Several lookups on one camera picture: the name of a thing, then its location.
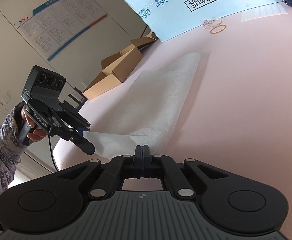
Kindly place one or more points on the tan rubber band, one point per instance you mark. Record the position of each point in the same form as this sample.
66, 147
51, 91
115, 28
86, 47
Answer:
211, 31

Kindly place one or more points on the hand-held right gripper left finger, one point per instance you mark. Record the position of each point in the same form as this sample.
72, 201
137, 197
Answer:
139, 160

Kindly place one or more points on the person's left hand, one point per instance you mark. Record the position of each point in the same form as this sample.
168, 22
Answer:
37, 134

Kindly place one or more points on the black router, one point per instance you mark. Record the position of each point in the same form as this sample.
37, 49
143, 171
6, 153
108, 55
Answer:
78, 93

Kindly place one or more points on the person's left forearm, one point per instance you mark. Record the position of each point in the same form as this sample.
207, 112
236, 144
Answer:
8, 140

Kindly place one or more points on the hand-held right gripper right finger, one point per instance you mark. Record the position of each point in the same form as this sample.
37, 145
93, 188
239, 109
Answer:
146, 160

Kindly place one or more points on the labelled light blue carton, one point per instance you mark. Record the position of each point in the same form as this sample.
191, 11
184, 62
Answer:
186, 12

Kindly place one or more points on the wall poster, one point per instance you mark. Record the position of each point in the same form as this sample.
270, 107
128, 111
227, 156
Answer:
60, 20

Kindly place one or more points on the clear sticker sheet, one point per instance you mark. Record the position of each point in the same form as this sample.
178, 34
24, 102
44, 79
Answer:
263, 12

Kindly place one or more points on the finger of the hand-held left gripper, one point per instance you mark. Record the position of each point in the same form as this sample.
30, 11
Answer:
73, 116
85, 146

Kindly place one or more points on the brown cardboard box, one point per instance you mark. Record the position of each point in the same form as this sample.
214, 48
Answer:
118, 72

